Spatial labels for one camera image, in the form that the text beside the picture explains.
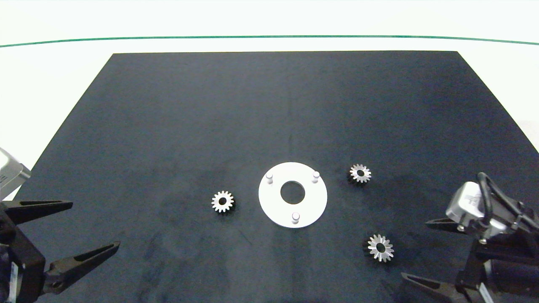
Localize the round white pinned plate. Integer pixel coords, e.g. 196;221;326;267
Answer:
258;162;328;229

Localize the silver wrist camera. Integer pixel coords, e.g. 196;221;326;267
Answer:
0;147;32;201
446;181;507;241

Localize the black cable loop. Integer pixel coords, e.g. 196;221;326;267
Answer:
477;172;539;231

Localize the dark rectangular work mat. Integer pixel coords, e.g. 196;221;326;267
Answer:
0;50;539;303

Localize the small steel spur gear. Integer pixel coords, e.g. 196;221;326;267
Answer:
363;234;395;263
211;190;235;214
347;164;372;185

